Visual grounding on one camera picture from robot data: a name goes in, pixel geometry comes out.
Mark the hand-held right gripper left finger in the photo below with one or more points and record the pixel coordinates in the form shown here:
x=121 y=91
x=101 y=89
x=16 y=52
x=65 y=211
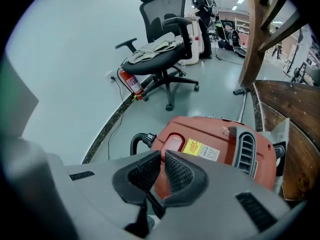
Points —
x=105 y=184

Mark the black cart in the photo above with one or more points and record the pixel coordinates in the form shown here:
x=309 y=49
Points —
x=308 y=74

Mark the white round cabinet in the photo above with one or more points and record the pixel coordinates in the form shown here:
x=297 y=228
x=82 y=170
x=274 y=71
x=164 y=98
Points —
x=194 y=49

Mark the black mesh office chair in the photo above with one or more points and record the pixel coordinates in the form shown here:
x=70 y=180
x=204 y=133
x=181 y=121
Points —
x=160 y=59

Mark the red power switch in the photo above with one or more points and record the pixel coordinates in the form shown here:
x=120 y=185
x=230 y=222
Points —
x=173 y=142

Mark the red vacuum cleaner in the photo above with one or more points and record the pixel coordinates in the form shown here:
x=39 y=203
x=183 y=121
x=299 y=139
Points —
x=205 y=134

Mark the beige cloth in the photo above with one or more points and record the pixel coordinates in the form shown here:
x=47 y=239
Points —
x=155 y=50

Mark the white wall socket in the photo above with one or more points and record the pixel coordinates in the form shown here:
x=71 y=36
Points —
x=110 y=75

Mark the black metal stand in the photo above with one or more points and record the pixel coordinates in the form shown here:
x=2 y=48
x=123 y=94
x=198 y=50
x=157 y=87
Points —
x=296 y=51

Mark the red fire extinguisher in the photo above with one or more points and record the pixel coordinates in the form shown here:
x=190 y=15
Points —
x=131 y=84

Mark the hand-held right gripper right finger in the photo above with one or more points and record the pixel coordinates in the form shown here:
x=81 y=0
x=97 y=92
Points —
x=212 y=209

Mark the metal vacuum wand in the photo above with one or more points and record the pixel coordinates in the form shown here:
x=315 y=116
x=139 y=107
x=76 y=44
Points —
x=243 y=106

